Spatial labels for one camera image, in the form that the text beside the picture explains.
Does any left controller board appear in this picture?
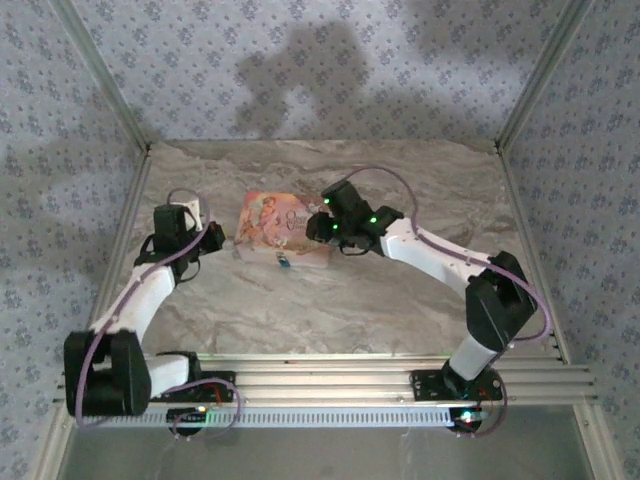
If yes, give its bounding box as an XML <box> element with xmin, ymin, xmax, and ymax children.
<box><xmin>167</xmin><ymin>407</ymin><xmax>210</xmax><ymax>425</ymax></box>

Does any controller board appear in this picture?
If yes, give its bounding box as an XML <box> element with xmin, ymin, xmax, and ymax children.
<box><xmin>167</xmin><ymin>407</ymin><xmax>210</xmax><ymax>425</ymax></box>
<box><xmin>448</xmin><ymin>407</ymin><xmax>490</xmax><ymax>431</ymax></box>

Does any right controller board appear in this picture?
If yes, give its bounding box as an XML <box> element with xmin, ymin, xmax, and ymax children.
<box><xmin>448</xmin><ymin>407</ymin><xmax>490</xmax><ymax>431</ymax></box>

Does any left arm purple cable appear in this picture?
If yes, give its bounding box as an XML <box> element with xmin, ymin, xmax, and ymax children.
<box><xmin>74</xmin><ymin>187</ymin><xmax>212</xmax><ymax>430</ymax></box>

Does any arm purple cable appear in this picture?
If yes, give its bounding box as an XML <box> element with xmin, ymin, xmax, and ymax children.
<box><xmin>344</xmin><ymin>166</ymin><xmax>555</xmax><ymax>346</ymax></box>
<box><xmin>74</xmin><ymin>187</ymin><xmax>212</xmax><ymax>430</ymax></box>

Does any aluminium table side rail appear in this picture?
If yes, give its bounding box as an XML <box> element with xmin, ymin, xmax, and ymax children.
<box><xmin>37</xmin><ymin>149</ymin><xmax>154</xmax><ymax>480</ymax></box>
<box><xmin>494</xmin><ymin>144</ymin><xmax>626</xmax><ymax>480</ymax></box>

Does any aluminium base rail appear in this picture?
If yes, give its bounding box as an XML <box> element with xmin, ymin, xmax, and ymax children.
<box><xmin>54</xmin><ymin>352</ymin><xmax>601</xmax><ymax>404</ymax></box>

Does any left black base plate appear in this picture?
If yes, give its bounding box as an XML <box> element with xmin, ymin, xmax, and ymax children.
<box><xmin>145</xmin><ymin>370</ymin><xmax>237</xmax><ymax>403</ymax></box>

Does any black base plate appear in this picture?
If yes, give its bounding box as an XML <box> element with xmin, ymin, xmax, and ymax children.
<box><xmin>409</xmin><ymin>369</ymin><xmax>504</xmax><ymax>402</ymax></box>
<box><xmin>145</xmin><ymin>370</ymin><xmax>237</xmax><ymax>403</ymax></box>

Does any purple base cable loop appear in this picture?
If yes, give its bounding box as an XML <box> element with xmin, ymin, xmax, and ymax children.
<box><xmin>171</xmin><ymin>378</ymin><xmax>242</xmax><ymax>442</ymax></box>
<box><xmin>457</xmin><ymin>387</ymin><xmax>510</xmax><ymax>440</ymax></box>

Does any aluminium frame post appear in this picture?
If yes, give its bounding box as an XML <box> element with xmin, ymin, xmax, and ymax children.
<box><xmin>494</xmin><ymin>0</ymin><xmax>596</xmax><ymax>151</ymax></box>
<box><xmin>49</xmin><ymin>0</ymin><xmax>154</xmax><ymax>157</ymax></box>

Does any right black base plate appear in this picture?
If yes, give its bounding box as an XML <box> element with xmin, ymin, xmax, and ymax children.
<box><xmin>409</xmin><ymin>369</ymin><xmax>504</xmax><ymax>402</ymax></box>

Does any slotted grey cable duct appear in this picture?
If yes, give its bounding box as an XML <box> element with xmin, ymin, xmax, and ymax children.
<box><xmin>74</xmin><ymin>407</ymin><xmax>459</xmax><ymax>430</ymax></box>

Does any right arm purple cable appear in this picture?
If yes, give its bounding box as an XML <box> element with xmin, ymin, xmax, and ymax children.
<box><xmin>344</xmin><ymin>166</ymin><xmax>555</xmax><ymax>346</ymax></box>

